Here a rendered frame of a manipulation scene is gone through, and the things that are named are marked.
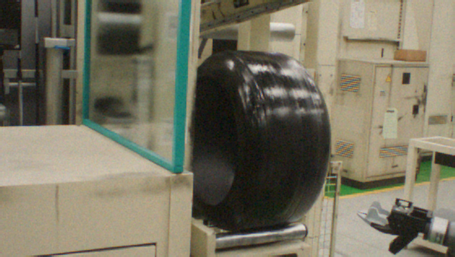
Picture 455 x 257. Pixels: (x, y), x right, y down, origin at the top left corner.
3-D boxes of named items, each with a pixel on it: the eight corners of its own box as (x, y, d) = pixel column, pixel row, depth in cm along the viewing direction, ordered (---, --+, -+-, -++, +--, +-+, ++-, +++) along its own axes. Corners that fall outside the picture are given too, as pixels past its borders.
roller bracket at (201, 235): (205, 266, 190) (207, 233, 189) (152, 225, 224) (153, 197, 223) (216, 264, 192) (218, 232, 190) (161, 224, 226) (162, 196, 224)
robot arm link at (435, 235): (444, 235, 197) (439, 252, 191) (428, 231, 199) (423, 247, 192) (449, 215, 194) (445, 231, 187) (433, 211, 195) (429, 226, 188)
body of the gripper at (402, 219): (393, 196, 198) (435, 207, 194) (388, 219, 202) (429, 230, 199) (388, 211, 192) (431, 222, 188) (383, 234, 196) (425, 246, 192)
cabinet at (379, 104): (364, 191, 652) (375, 61, 632) (321, 178, 696) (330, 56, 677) (421, 181, 708) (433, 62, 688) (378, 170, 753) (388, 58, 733)
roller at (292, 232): (204, 252, 196) (210, 246, 193) (200, 237, 198) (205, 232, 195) (303, 240, 213) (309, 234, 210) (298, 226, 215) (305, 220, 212)
